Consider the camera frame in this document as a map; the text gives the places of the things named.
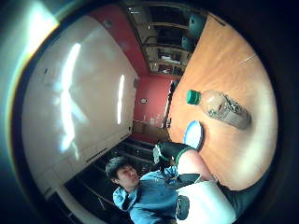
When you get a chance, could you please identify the white plate with blue rim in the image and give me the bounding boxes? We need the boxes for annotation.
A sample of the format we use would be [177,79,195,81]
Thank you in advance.
[182,119,206,151]

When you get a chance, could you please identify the brown wooden cabinet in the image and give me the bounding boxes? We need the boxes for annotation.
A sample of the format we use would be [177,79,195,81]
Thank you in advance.
[132,119,171,144]

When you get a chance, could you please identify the the person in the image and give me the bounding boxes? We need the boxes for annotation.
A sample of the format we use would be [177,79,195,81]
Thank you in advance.
[105,156,180,224]

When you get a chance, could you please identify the black chair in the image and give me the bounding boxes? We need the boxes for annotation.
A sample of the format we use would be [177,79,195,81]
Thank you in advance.
[161,78,181,129]

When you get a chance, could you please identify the plastic bottle with green cap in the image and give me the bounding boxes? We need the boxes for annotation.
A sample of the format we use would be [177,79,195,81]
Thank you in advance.
[186,89,252,131]

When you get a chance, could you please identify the long ceiling lamp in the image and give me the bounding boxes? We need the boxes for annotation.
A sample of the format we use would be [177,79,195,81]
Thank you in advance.
[59,42,82,153]
[116,74,126,126]

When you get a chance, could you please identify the wooden shelf unit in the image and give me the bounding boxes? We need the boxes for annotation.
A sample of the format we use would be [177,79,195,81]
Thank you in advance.
[124,3,207,77]

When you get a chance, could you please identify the teal chair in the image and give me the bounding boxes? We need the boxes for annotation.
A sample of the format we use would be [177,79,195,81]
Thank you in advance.
[188,12,207,39]
[181,35,198,52]

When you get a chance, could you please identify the thin white stick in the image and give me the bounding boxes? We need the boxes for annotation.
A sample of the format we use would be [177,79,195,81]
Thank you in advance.
[238,53,257,65]

